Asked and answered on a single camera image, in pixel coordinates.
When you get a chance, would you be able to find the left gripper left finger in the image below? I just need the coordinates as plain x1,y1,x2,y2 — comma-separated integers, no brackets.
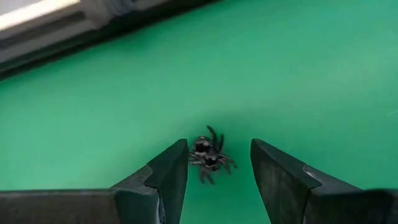
0,139,190,224

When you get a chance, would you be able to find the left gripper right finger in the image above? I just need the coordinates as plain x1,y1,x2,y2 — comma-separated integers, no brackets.
250,138,398,224

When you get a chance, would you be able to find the black plastic spider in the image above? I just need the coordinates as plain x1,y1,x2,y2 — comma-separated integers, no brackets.
188,124,239,186

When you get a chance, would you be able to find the black aluminium table frame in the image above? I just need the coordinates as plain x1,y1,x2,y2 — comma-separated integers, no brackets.
0,0,218,82

